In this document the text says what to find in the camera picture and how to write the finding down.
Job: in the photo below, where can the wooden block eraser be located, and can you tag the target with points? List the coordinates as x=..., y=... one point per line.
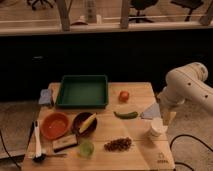
x=64, y=142

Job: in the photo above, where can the dark brown bowl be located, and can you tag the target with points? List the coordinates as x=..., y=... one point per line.
x=77, y=122

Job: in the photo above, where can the green plastic tray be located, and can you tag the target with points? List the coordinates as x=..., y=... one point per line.
x=83, y=91

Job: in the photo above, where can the black handled spoon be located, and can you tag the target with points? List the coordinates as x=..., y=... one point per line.
x=42, y=157

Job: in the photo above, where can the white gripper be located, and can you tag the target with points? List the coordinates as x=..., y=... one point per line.
x=168, y=115

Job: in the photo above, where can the yellow corn cob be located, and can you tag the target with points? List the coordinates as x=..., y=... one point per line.
x=87, y=123

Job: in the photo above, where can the white paper cup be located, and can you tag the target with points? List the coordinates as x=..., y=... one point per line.
x=157, y=128

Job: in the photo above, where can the green plastic cup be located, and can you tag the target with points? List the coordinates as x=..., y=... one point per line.
x=86, y=148

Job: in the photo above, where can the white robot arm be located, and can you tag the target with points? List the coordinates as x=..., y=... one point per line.
x=185, y=82

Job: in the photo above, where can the orange tomato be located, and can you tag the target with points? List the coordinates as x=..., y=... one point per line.
x=124, y=96

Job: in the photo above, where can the bunch of dark grapes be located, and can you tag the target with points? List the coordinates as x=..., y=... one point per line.
x=121, y=144

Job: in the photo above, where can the grey folded cloth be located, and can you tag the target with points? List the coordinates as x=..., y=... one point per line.
x=151, y=112

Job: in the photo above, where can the orange plastic bowl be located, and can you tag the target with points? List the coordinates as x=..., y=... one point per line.
x=55, y=125

